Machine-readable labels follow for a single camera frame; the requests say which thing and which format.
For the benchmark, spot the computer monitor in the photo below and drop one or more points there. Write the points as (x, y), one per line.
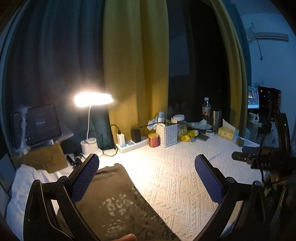
(253, 98)

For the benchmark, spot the white desk lamp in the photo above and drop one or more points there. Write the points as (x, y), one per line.
(89, 99)

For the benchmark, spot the plastic water bottle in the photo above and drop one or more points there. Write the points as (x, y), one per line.
(206, 110)

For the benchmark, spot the red gold tin can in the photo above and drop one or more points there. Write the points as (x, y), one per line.
(153, 140)

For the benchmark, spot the white air conditioner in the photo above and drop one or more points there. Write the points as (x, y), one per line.
(265, 35)

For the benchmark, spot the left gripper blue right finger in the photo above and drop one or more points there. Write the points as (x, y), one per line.
(212, 179)

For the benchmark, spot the clear jar white lid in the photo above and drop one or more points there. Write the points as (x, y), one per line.
(179, 119)

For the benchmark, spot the yellow curtain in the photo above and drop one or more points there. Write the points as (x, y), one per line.
(136, 61)

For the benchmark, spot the black charger block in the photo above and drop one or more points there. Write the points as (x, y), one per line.
(136, 135)

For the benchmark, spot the white textured bed cover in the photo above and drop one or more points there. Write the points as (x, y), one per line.
(167, 179)

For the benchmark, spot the white folded garment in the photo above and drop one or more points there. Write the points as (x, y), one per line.
(15, 212)

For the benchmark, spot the brown cardboard box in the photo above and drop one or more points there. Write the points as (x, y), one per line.
(50, 158)

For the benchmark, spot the black computer tower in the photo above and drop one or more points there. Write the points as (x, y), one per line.
(269, 101)

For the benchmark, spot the yellow snack bag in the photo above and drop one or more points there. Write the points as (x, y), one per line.
(188, 136)

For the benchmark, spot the white charger adapter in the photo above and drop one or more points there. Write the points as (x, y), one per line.
(121, 139)

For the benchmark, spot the black laptop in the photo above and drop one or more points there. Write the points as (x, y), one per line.
(36, 125)

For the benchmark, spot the olive brown printed t-shirt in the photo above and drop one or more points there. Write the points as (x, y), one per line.
(113, 207)

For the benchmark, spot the white power strip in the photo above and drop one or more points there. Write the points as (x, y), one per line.
(131, 145)

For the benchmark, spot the white perforated plastic basket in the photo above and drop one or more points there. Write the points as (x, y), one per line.
(167, 134)

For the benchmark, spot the steel tumbler cup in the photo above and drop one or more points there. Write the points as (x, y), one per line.
(217, 116)

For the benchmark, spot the dark green curtain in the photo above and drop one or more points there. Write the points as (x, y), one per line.
(55, 52)

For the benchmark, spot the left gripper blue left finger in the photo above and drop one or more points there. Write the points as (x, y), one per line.
(81, 177)

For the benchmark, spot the yellow tissue box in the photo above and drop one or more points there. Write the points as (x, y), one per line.
(228, 131)

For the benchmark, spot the white mug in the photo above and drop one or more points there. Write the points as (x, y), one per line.
(252, 117)

